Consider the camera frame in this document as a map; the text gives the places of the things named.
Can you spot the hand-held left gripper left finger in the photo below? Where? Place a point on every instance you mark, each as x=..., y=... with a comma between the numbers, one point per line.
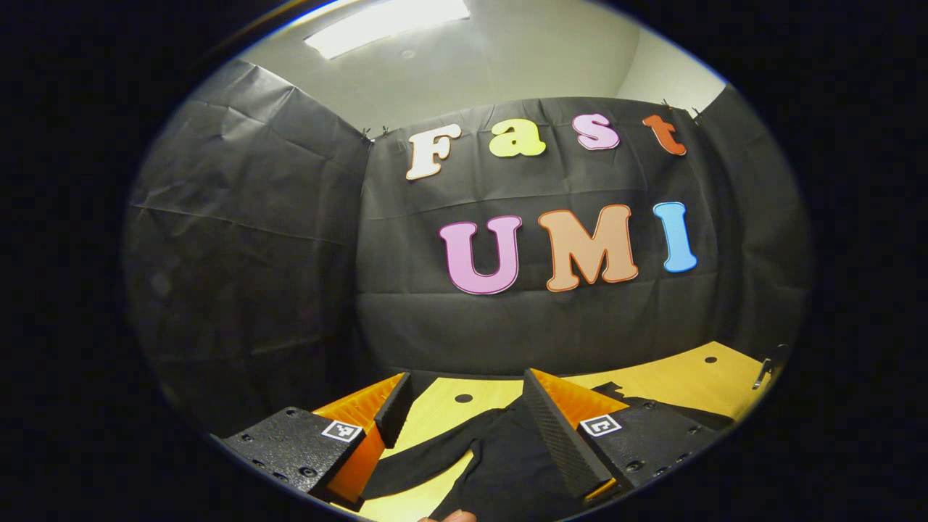
x=395, y=409

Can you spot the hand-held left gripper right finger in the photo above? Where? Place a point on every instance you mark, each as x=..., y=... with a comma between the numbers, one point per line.
x=558, y=435

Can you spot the black button-up garment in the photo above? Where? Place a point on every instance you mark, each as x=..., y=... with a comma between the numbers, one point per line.
x=507, y=464

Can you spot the ceiling light panel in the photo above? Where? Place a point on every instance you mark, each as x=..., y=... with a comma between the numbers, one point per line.
x=384, y=22

